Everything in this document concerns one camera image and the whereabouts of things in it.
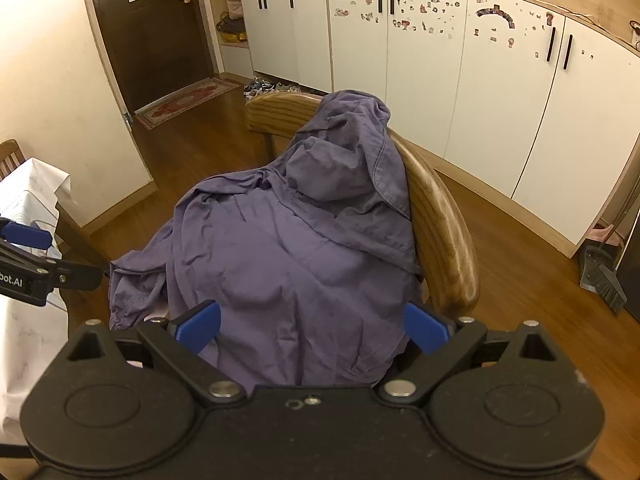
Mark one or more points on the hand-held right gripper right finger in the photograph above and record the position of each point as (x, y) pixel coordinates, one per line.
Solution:
(425, 330)

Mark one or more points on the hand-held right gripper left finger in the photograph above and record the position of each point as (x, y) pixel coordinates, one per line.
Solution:
(200, 327)

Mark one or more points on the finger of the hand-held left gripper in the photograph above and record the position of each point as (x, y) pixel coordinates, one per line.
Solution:
(85, 277)
(27, 235)

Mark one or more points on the purple pants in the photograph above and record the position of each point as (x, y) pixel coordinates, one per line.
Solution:
(280, 260)

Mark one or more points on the wooden dining chair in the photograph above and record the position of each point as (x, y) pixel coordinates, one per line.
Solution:
(10, 157)

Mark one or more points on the wooden armchair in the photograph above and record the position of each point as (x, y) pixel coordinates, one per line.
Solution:
(445, 240)

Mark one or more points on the dark grey dustpan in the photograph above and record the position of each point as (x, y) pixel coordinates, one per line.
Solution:
(590, 270)

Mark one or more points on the dark hand broom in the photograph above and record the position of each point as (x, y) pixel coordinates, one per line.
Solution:
(612, 292)

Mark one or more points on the patterned door rug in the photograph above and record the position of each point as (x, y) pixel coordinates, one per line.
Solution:
(185, 100)

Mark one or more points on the dark wooden door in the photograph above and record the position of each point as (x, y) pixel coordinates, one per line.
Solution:
(150, 40)

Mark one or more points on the white rainbow-sticker cabinet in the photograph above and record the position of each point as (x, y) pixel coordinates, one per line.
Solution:
(525, 110)

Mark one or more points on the pile of shoes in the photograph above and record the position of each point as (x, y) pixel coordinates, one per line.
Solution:
(260, 87)

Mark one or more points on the black bag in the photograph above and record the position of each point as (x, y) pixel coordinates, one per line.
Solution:
(231, 24)

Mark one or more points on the white double-door cabinet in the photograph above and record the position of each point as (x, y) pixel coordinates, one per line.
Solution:
(280, 35)

